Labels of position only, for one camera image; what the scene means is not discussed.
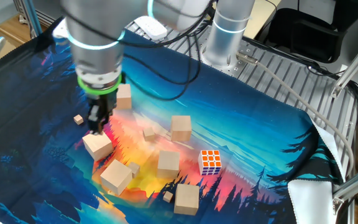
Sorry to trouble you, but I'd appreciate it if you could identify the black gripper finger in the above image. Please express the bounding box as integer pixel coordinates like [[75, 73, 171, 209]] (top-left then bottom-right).
[[88, 114, 106, 136]]

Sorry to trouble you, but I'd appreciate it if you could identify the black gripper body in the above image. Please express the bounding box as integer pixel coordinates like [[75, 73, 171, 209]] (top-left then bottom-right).
[[87, 90, 117, 121]]

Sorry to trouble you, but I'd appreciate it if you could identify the large wooden cube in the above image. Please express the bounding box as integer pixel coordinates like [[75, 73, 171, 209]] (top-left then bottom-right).
[[173, 183, 200, 216], [116, 83, 132, 110], [170, 115, 193, 142], [157, 151, 181, 179], [82, 131, 114, 162], [99, 159, 133, 196]]

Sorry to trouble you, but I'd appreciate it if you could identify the white flat device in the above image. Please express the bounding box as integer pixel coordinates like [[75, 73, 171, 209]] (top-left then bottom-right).
[[134, 15, 168, 41]]

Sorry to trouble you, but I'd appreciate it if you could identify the aluminium extrusion rack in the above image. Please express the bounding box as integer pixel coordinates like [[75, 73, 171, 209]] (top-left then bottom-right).
[[12, 0, 63, 38]]

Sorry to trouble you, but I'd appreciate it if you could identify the Rubik's cube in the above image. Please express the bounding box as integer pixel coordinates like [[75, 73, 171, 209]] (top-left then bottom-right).
[[197, 149, 223, 177]]

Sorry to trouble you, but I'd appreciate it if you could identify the forest sunset printed cloth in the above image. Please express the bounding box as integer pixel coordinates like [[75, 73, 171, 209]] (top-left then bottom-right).
[[0, 15, 349, 224]]

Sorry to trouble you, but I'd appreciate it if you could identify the black office chair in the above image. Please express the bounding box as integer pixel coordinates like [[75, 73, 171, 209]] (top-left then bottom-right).
[[265, 6, 349, 64]]

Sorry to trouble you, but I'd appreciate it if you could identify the green flange ring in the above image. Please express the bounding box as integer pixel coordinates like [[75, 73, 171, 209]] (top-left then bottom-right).
[[76, 73, 126, 96]]

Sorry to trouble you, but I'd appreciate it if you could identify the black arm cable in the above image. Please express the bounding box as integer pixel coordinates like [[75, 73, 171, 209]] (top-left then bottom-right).
[[60, 0, 217, 102]]

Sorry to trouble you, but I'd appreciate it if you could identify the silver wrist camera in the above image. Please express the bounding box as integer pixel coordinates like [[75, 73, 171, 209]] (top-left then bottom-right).
[[52, 17, 74, 43]]

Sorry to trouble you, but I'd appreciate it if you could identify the gray base cable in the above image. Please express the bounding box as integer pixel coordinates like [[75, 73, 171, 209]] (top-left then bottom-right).
[[235, 51, 356, 180]]

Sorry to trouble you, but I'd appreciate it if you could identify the aluminium frame bar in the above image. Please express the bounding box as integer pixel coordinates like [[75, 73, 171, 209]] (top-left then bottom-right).
[[330, 36, 358, 100], [332, 161, 358, 215]]

